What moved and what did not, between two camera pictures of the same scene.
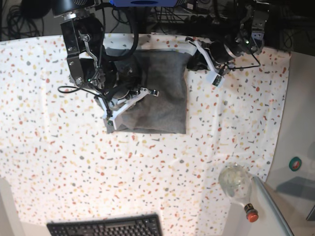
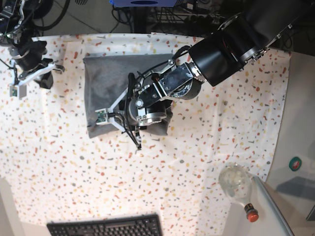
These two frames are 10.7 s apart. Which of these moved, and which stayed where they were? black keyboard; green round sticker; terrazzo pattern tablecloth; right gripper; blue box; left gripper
Moved: left gripper; right gripper
Stayed: green round sticker; blue box; black keyboard; terrazzo pattern tablecloth
